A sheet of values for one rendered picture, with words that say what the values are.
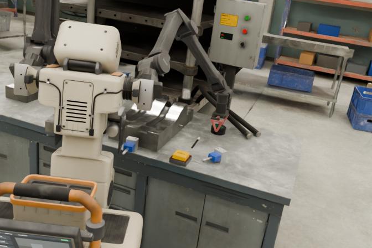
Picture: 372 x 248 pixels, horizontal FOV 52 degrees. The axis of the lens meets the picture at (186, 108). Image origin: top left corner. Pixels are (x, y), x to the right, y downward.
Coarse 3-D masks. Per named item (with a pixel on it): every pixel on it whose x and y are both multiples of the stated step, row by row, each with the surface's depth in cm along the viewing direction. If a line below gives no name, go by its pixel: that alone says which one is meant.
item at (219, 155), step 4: (216, 148) 177; (220, 148) 177; (212, 152) 175; (216, 152) 176; (220, 152) 174; (224, 152) 174; (208, 156) 174; (212, 156) 172; (216, 156) 172; (220, 156) 174; (224, 156) 175; (204, 160) 169; (212, 160) 173; (216, 160) 173; (220, 160) 174; (224, 160) 176
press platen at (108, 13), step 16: (32, 0) 265; (64, 0) 280; (80, 0) 294; (96, 0) 309; (112, 0) 325; (112, 16) 257; (128, 16) 252; (144, 16) 250; (160, 16) 261; (208, 16) 299
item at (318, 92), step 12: (264, 36) 500; (276, 36) 551; (300, 48) 491; (312, 48) 487; (324, 48) 483; (336, 48) 479; (348, 48) 524; (240, 72) 587; (336, 72) 546; (240, 84) 532; (252, 84) 529; (264, 84) 537; (312, 96) 508; (324, 96) 512; (336, 96) 501
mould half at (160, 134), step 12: (132, 108) 202; (156, 108) 201; (180, 108) 200; (144, 120) 189; (168, 120) 194; (180, 120) 202; (132, 132) 180; (156, 132) 176; (168, 132) 187; (144, 144) 179; (156, 144) 177
